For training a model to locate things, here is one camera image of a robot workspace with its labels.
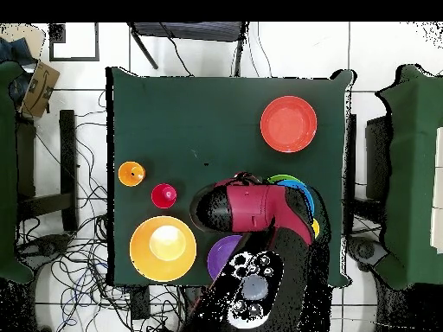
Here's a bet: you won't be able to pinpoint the black box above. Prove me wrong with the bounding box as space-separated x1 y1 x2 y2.
365 115 392 201

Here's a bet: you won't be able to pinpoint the white papers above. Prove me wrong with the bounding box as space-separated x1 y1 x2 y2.
429 126 443 255

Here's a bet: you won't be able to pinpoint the large yellow bowl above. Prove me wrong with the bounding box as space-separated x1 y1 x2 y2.
129 214 197 283

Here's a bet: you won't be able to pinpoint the black power strip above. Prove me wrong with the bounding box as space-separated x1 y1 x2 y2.
129 286 151 319

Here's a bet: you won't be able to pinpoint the black metal stand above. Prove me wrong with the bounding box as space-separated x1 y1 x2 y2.
15 109 79 233

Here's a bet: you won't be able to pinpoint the stepped orange-yellow cup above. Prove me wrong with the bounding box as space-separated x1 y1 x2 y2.
118 161 147 188

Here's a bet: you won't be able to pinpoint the green clothed side table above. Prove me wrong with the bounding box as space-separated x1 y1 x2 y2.
375 63 443 290
0 61 35 284

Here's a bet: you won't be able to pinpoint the blue bowl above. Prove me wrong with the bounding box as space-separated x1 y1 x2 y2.
276 178 316 215

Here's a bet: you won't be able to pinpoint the green bowl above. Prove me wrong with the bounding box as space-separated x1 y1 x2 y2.
266 174 304 184

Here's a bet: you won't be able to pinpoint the dark green tablecloth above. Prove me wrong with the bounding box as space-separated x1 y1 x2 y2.
105 66 357 288

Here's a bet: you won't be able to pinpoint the red cup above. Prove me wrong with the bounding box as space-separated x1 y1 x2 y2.
151 182 178 210

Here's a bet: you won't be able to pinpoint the cardboard box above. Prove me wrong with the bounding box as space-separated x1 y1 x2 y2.
19 61 61 118

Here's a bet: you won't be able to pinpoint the purple bowl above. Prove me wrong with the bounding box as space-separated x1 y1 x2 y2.
206 234 243 282

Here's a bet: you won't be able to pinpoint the dark grey chair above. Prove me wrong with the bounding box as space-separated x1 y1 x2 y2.
127 22 248 77

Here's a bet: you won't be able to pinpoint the tangled floor cables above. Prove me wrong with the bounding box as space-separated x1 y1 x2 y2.
15 89 195 332

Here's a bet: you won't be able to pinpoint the wide shallow orange bowl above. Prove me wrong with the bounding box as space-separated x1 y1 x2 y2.
260 95 318 154

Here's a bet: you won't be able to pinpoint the black square frame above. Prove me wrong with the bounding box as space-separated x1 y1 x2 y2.
48 22 100 62

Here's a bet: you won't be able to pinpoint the blue fabric bundle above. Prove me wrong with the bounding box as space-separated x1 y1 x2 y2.
0 35 37 67

